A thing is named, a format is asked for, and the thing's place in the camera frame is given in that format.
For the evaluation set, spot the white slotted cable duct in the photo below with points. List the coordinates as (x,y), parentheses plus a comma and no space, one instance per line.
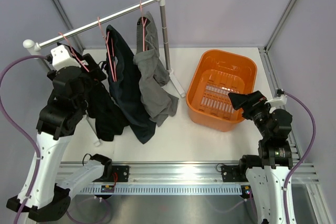
(219,189)

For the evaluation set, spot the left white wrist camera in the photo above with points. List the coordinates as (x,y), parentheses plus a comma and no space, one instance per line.
(61,58)

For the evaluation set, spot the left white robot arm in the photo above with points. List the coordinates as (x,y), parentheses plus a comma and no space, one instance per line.
(41,196)

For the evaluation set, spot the dark navy shorts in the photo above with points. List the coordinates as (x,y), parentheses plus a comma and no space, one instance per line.
(125,91)

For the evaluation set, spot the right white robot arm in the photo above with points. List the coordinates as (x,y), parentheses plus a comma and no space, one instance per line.
(268,173)

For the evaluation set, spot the pink hanger of black shorts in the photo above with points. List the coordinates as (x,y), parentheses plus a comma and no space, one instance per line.
(73,52)

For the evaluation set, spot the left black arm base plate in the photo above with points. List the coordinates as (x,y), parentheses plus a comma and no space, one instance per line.
(118,172)

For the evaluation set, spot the grey shorts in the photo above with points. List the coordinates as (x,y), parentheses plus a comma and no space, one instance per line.
(158,103)

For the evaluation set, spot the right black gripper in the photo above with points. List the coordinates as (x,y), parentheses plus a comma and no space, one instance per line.
(249,103)

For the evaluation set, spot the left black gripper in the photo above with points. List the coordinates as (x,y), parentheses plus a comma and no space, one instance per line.
(95,72)

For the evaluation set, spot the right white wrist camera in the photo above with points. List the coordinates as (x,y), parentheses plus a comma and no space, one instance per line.
(280,99)

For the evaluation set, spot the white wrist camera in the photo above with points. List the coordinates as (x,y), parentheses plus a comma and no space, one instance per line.
(61,58)
(280,99)

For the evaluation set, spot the aluminium mounting rail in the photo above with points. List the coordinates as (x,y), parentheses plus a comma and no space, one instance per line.
(182,173)

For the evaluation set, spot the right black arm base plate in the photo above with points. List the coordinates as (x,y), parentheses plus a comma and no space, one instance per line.
(232,174)

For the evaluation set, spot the pink hanger of navy shorts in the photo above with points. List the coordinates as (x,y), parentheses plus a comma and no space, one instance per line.
(110,51)

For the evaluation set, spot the pink hanger of grey shorts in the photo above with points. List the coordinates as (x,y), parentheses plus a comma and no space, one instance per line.
(143,22)

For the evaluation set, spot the silver clothes rack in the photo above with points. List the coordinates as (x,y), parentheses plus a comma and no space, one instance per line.
(124,90)

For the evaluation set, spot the orange plastic basket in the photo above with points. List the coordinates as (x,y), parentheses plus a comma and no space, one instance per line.
(218,73)

